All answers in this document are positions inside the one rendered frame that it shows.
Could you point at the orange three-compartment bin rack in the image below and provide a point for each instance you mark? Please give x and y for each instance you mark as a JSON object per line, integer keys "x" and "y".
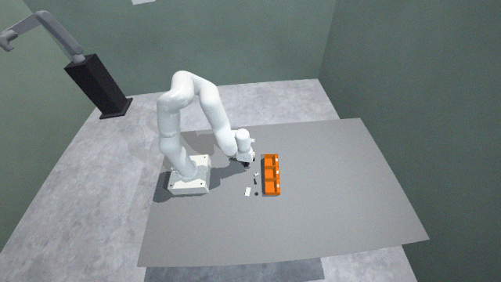
{"x": 272, "y": 186}

